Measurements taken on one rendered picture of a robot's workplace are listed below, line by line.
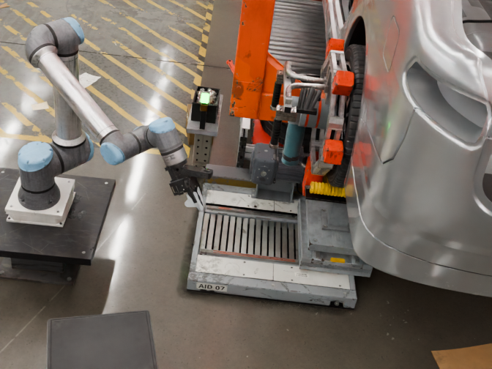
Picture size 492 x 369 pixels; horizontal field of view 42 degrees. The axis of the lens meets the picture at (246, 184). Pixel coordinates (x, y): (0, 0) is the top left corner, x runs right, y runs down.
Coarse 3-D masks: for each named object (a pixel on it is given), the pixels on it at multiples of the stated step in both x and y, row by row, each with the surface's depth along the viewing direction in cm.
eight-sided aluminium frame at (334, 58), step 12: (336, 60) 293; (324, 72) 314; (324, 96) 325; (336, 120) 273; (312, 132) 324; (336, 132) 276; (312, 144) 322; (312, 156) 313; (312, 168) 305; (324, 168) 297
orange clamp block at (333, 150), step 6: (324, 144) 276; (330, 144) 274; (336, 144) 274; (342, 144) 275; (324, 150) 275; (330, 150) 270; (336, 150) 270; (342, 150) 271; (324, 156) 273; (330, 156) 272; (336, 156) 272; (342, 156) 271; (324, 162) 274; (330, 162) 273; (336, 162) 273
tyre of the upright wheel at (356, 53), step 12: (348, 48) 295; (360, 48) 284; (348, 60) 292; (360, 60) 277; (360, 72) 272; (360, 84) 271; (360, 96) 269; (348, 120) 273; (348, 132) 271; (348, 144) 272; (348, 156) 275; (336, 168) 290; (336, 180) 290
